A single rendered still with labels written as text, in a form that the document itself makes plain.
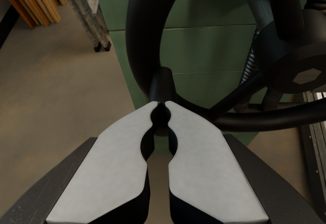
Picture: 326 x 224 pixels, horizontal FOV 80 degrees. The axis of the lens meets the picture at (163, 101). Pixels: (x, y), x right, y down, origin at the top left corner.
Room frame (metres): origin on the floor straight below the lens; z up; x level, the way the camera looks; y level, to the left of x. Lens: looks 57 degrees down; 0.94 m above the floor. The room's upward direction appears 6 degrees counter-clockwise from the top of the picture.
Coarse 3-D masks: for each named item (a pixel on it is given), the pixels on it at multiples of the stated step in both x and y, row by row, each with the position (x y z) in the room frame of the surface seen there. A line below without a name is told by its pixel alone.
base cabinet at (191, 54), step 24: (240, 24) 0.29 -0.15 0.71; (120, 48) 0.31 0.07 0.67; (168, 48) 0.30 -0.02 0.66; (192, 48) 0.30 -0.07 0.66; (216, 48) 0.29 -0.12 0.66; (240, 48) 0.29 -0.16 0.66; (192, 72) 0.30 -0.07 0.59; (216, 72) 0.29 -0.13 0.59; (240, 72) 0.28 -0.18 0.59; (144, 96) 0.31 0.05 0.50; (192, 96) 0.29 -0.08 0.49; (216, 96) 0.29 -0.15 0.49; (288, 96) 0.27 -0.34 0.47; (168, 144) 0.30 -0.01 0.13
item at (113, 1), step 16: (112, 0) 0.31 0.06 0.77; (128, 0) 0.30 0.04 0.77; (176, 0) 0.30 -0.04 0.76; (192, 0) 0.30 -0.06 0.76; (208, 0) 0.29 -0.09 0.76; (224, 0) 0.29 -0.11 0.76; (240, 0) 0.29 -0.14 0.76; (304, 0) 0.28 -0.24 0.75; (112, 16) 0.31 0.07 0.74; (176, 16) 0.30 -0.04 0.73; (192, 16) 0.30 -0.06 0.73; (208, 16) 0.29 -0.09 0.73; (224, 16) 0.29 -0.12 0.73; (240, 16) 0.29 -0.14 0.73
